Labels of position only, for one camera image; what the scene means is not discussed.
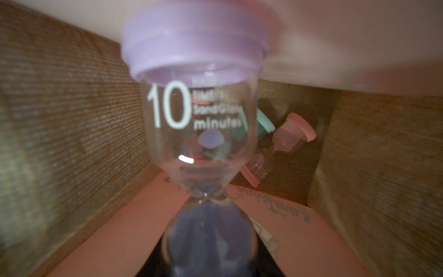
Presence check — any red burlap canvas bag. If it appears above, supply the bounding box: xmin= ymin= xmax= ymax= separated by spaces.
xmin=1 ymin=1 xmax=443 ymax=277

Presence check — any pink hourglass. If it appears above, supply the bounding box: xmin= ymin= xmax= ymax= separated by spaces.
xmin=241 ymin=113 xmax=317 ymax=188

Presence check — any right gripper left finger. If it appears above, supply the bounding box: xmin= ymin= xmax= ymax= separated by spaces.
xmin=136 ymin=237 xmax=166 ymax=277

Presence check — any purple hourglass front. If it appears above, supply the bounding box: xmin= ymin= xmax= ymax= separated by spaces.
xmin=121 ymin=1 xmax=268 ymax=277

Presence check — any green hourglass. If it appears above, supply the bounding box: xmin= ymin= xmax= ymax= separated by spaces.
xmin=235 ymin=109 xmax=276 ymax=141

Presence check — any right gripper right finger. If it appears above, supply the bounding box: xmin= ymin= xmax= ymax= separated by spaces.
xmin=255 ymin=238 xmax=285 ymax=277

